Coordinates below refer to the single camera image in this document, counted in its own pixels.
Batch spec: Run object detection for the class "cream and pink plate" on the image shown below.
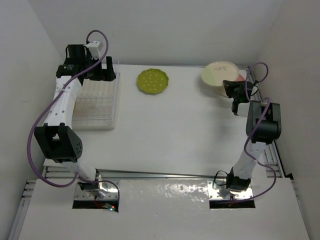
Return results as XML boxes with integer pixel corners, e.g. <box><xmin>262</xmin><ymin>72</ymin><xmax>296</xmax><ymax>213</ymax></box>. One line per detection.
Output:
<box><xmin>217</xmin><ymin>74</ymin><xmax>247</xmax><ymax>97</ymax></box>

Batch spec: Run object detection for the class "cream and green plate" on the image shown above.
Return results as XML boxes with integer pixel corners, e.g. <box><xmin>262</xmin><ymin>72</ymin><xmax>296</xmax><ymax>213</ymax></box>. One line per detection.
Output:
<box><xmin>200</xmin><ymin>61</ymin><xmax>240</xmax><ymax>87</ymax></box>

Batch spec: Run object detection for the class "clear plastic dish rack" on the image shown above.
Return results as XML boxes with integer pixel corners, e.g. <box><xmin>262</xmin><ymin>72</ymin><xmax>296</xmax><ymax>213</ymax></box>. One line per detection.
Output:
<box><xmin>72</xmin><ymin>58</ymin><xmax>120</xmax><ymax>131</ymax></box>

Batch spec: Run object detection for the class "green polka dot plate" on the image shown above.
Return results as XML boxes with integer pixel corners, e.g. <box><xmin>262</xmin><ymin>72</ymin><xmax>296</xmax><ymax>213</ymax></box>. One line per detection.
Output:
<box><xmin>136</xmin><ymin>68</ymin><xmax>169</xmax><ymax>95</ymax></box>

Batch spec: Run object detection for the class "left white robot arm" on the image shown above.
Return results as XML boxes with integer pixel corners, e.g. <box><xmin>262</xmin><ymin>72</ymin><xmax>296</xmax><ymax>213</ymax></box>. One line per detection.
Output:
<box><xmin>31</xmin><ymin>41</ymin><xmax>116</xmax><ymax>182</ymax></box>

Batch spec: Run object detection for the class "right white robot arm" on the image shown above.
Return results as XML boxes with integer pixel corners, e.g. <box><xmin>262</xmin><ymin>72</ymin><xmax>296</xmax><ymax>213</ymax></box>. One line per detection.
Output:
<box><xmin>223</xmin><ymin>80</ymin><xmax>282</xmax><ymax>192</ymax></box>

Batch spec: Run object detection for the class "small green circuit board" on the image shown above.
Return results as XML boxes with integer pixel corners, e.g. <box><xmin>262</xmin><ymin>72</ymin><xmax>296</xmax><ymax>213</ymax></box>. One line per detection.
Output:
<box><xmin>104</xmin><ymin>203</ymin><xmax>116</xmax><ymax>211</ymax></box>

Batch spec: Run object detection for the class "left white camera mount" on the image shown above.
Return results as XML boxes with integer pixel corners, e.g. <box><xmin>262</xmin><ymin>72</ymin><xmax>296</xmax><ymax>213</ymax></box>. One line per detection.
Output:
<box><xmin>85</xmin><ymin>40</ymin><xmax>104</xmax><ymax>59</ymax></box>

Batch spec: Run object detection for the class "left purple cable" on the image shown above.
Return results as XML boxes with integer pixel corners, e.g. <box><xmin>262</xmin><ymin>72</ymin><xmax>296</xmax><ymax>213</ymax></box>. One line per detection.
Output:
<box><xmin>26</xmin><ymin>29</ymin><xmax>121</xmax><ymax>201</ymax></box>

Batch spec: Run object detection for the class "aluminium frame rail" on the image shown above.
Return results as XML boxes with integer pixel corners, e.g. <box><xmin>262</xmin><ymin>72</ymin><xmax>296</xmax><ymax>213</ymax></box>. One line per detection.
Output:
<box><xmin>246</xmin><ymin>62</ymin><xmax>285</xmax><ymax>178</ymax></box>

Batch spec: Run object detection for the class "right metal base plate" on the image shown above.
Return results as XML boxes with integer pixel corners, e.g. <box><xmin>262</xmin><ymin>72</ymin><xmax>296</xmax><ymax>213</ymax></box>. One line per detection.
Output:
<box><xmin>207</xmin><ymin>179</ymin><xmax>254</xmax><ymax>201</ymax></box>

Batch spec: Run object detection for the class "metal base plate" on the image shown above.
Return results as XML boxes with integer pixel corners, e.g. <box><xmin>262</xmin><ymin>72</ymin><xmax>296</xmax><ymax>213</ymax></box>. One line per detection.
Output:
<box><xmin>74</xmin><ymin>182</ymin><xmax>119</xmax><ymax>201</ymax></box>
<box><xmin>207</xmin><ymin>179</ymin><xmax>254</xmax><ymax>201</ymax></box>

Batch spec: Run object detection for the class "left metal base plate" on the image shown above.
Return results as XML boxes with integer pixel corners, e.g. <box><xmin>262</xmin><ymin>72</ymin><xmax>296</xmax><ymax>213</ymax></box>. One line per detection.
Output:
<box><xmin>74</xmin><ymin>182</ymin><xmax>119</xmax><ymax>201</ymax></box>

